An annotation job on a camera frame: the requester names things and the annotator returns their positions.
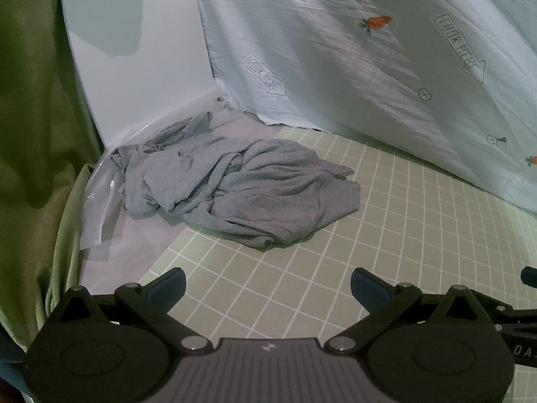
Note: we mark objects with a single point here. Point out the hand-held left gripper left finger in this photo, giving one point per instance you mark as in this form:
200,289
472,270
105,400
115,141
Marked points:
167,289

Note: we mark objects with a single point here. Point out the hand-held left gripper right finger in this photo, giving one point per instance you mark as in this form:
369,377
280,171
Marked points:
370,289

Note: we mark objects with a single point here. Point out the grey zip hoodie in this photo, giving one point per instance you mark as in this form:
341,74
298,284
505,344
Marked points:
260,184

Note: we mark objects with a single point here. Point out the green curtain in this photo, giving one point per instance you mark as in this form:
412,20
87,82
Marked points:
37,134

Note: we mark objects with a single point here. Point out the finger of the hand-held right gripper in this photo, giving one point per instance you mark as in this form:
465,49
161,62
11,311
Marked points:
529,276
514,312

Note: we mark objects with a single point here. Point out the light blue printed sheet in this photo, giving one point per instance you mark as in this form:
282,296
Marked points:
356,63

